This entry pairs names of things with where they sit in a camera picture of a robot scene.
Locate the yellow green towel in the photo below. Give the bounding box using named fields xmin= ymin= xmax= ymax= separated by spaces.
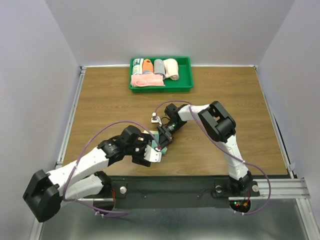
xmin=143 ymin=130 xmax=168 ymax=155

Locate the aluminium frame rail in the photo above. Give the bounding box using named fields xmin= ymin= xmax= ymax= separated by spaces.
xmin=39 ymin=66 xmax=309 ymax=240

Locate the orange rolled towel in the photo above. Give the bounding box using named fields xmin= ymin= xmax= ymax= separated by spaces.
xmin=142 ymin=59 xmax=154 ymax=74

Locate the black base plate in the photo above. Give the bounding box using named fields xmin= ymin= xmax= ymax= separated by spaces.
xmin=82 ymin=175 xmax=261 ymax=217

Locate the green plastic tray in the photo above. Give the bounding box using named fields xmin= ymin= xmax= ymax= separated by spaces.
xmin=128 ymin=56 xmax=194 ymax=94

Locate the grey rolled towel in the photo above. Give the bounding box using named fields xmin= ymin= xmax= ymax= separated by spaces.
xmin=153 ymin=59 xmax=166 ymax=79

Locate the pink rolled towel in tray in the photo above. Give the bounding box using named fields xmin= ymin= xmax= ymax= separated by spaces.
xmin=130 ymin=73 xmax=165 ymax=88

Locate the purple cable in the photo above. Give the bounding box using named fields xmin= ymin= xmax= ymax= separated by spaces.
xmin=62 ymin=121 xmax=162 ymax=218
xmin=152 ymin=100 xmax=272 ymax=216

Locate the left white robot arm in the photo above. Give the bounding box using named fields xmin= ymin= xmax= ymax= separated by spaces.
xmin=22 ymin=125 xmax=162 ymax=223

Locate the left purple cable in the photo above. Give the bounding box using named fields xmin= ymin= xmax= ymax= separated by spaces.
xmin=62 ymin=121 xmax=162 ymax=218

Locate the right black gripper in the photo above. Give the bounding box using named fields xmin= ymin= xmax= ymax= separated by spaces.
xmin=156 ymin=121 xmax=187 ymax=152

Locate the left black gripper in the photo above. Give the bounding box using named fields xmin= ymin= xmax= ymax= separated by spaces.
xmin=125 ymin=133 xmax=154 ymax=166

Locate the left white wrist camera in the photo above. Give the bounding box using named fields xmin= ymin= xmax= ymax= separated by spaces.
xmin=143 ymin=145 xmax=162 ymax=163

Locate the pink towel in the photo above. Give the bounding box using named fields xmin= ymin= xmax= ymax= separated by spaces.
xmin=130 ymin=73 xmax=165 ymax=88
xmin=163 ymin=58 xmax=180 ymax=81

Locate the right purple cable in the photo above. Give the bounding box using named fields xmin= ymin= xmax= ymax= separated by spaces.
xmin=152 ymin=100 xmax=272 ymax=216

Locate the white green rolled towel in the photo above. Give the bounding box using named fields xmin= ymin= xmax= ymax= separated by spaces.
xmin=131 ymin=58 xmax=144 ymax=75

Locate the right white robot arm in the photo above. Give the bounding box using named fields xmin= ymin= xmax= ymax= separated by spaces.
xmin=151 ymin=101 xmax=253 ymax=195

